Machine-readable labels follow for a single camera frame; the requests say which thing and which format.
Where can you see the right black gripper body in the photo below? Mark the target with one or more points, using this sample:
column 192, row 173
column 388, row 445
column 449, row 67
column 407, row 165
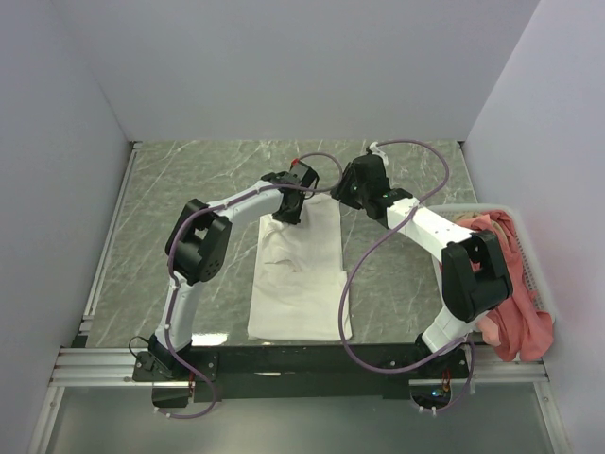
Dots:
column 349, row 192

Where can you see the white Coca-Cola t-shirt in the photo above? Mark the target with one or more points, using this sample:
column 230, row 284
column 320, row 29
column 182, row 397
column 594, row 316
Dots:
column 298, row 276

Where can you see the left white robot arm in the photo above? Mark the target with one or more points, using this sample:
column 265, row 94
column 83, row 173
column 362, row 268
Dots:
column 197, row 246

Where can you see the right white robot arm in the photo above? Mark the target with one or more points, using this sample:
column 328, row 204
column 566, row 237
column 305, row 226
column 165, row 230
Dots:
column 474, row 274

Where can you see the beige garment in basket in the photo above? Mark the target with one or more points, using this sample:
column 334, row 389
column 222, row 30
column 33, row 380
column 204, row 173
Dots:
column 474, row 221

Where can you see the white plastic laundry basket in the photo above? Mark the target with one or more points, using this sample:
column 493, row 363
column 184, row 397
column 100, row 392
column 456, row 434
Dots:
column 533, row 276

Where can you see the pink t-shirt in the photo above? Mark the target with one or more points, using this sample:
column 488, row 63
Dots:
column 515, row 329

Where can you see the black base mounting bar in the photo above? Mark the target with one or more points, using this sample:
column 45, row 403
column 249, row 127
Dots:
column 290, row 371

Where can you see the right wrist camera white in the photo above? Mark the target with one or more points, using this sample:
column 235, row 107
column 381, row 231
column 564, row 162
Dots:
column 374, row 149

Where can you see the aluminium frame rail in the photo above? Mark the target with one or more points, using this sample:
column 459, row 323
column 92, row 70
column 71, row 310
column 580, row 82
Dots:
column 74, row 368

